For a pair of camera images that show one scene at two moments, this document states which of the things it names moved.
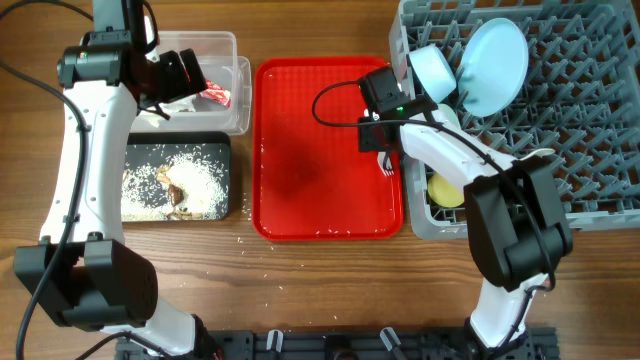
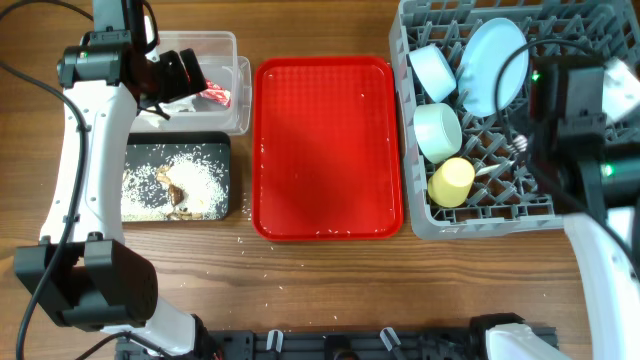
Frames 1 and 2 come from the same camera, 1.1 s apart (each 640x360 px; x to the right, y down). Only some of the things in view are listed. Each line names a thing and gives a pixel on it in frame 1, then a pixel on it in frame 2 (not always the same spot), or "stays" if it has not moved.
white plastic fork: (385, 164) to (520, 142)
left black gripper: (180, 86) stays
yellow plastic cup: (443, 194) stays
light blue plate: (494, 67) stays
